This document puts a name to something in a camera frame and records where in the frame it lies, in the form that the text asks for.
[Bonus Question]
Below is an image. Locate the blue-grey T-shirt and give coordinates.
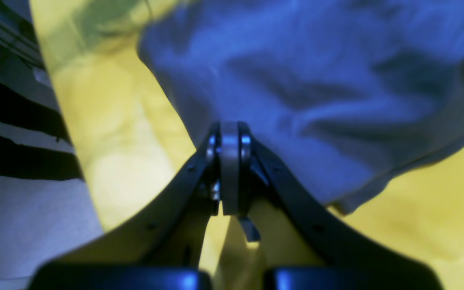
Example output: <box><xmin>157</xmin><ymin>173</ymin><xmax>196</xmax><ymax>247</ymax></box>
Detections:
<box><xmin>138</xmin><ymin>0</ymin><xmax>464</xmax><ymax>213</ymax></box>

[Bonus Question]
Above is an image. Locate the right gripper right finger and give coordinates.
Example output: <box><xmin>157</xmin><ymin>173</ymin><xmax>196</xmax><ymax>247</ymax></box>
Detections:
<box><xmin>238</xmin><ymin>122</ymin><xmax>443</xmax><ymax>290</ymax></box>

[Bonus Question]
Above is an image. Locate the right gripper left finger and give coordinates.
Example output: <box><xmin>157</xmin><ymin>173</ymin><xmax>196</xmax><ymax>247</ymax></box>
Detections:
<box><xmin>29</xmin><ymin>124</ymin><xmax>220</xmax><ymax>290</ymax></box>

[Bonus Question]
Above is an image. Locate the yellow table cloth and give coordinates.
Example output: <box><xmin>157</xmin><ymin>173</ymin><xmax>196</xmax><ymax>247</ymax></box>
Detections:
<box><xmin>31</xmin><ymin>0</ymin><xmax>464</xmax><ymax>290</ymax></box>

